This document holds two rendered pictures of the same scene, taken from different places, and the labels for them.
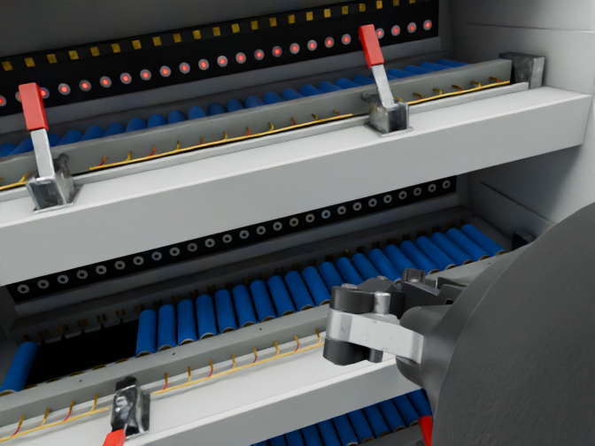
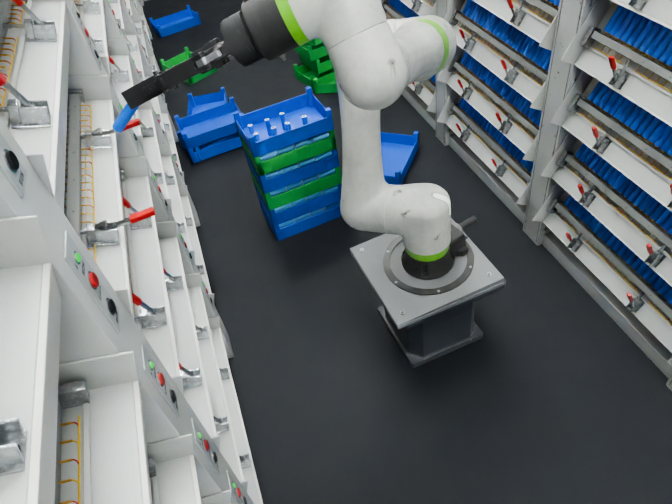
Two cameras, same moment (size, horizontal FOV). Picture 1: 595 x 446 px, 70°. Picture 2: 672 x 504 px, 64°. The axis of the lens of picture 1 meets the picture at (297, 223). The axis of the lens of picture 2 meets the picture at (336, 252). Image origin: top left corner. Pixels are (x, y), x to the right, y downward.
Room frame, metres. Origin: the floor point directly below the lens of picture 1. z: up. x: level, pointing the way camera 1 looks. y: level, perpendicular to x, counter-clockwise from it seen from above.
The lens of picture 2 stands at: (0.02, 0.78, 1.44)
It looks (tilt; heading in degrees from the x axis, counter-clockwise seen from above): 45 degrees down; 268
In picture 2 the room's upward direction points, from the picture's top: 10 degrees counter-clockwise
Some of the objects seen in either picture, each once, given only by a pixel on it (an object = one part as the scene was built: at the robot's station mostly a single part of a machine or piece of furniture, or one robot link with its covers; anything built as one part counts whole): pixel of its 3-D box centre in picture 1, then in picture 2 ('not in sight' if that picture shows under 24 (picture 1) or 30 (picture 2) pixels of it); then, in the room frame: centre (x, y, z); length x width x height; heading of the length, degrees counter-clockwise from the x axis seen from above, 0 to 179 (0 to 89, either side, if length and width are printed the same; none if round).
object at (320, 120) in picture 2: not in sight; (282, 120); (0.06, -0.91, 0.44); 0.30 x 0.20 x 0.08; 14
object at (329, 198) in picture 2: not in sight; (299, 190); (0.06, -0.91, 0.12); 0.30 x 0.20 x 0.08; 14
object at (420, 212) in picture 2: not in sight; (420, 220); (-0.25, -0.24, 0.46); 0.16 x 0.13 x 0.19; 152
